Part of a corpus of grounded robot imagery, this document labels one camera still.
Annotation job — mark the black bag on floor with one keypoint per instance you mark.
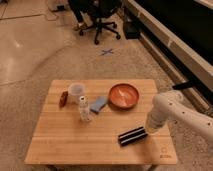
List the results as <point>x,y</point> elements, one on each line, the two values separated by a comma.
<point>130,31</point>

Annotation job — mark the clear plastic bottle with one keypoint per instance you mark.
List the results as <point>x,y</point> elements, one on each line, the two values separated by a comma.
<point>84,109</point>

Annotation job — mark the black office chair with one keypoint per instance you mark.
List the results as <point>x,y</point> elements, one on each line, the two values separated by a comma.
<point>100,10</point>

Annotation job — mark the seated person legs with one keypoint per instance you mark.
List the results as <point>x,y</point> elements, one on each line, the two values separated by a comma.
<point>78,7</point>

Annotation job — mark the wooden table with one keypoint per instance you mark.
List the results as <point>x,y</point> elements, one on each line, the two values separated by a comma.
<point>61,138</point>

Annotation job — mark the clear plastic cup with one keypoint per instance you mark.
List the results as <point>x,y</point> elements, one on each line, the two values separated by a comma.
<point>75,91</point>

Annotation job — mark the black white striped eraser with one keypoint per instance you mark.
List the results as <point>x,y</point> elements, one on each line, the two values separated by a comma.
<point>132,136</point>

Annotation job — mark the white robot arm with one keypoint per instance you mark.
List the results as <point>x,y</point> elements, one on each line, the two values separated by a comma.
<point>170,104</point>

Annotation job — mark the orange round bowl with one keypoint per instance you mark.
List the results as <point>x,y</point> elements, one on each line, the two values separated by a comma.
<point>123,95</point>

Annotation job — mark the small brown block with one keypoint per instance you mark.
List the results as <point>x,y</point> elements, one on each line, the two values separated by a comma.
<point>63,99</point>

